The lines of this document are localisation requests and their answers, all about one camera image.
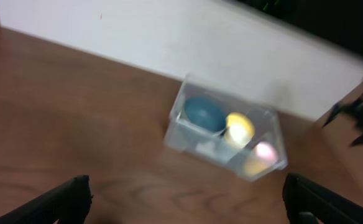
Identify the cream white plastic cup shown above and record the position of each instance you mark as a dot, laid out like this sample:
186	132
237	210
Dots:
213	149

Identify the yellow small bowl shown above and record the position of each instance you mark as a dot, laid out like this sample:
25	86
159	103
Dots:
239	130

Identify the pink plastic cup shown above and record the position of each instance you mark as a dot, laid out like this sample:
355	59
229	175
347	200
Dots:
265	152

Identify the clear plastic storage container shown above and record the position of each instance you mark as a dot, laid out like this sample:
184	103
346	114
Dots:
184	136

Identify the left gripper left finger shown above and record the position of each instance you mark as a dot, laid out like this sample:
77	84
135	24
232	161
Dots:
69	203

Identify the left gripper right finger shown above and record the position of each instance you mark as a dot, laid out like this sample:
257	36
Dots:
308	202

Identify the yellow cup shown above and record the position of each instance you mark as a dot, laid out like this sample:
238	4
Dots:
254	166

